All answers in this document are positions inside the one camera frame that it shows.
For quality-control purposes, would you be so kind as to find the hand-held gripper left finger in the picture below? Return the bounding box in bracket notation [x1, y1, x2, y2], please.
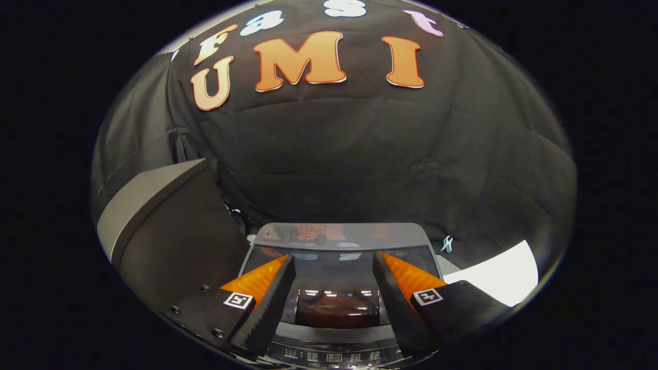
[162, 254, 297, 361]

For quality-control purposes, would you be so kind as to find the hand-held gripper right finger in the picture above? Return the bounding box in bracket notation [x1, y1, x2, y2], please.
[373, 251, 515, 359]

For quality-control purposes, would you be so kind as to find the dark grey washing machine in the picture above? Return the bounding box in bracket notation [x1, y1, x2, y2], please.
[239, 223, 448, 369]

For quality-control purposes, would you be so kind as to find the washing machine glass lid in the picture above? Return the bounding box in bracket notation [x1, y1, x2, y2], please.
[241, 223, 444, 332]

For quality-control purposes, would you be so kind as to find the white board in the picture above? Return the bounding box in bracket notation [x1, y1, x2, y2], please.
[443, 239, 539, 307]

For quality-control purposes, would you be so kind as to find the grey cabinet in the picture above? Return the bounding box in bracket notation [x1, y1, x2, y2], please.
[97, 158, 251, 314]

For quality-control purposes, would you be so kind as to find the black backdrop cloth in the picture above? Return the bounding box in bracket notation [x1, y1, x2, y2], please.
[92, 0, 577, 309]

